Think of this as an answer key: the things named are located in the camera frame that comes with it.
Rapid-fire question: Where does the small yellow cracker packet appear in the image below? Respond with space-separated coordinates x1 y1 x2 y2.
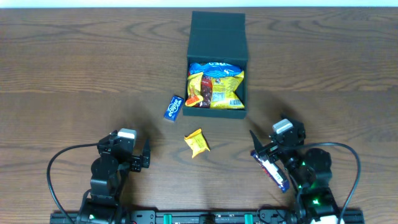
184 128 210 159

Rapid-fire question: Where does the yellow orange snack packet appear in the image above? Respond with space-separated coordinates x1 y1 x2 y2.
185 72 203 107

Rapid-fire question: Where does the red Hacks candy bag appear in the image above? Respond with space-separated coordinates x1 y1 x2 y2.
198 76 213 108

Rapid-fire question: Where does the blue Eclipse mint box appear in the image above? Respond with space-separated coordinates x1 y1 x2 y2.
164 95 184 122

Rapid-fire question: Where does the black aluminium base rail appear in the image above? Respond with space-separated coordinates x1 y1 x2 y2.
49 209 365 224

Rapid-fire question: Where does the dark green open box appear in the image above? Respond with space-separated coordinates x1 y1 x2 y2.
182 11 248 119

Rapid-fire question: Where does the yellow Hacks candy bag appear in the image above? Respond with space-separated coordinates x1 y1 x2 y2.
210 72 244 110

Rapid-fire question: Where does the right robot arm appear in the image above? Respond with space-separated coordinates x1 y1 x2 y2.
250 117 341 223

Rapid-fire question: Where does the dark blue chocolate bar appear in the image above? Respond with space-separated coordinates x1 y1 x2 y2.
251 150 290 193

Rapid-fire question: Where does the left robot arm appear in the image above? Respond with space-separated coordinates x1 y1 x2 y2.
76 128 150 223

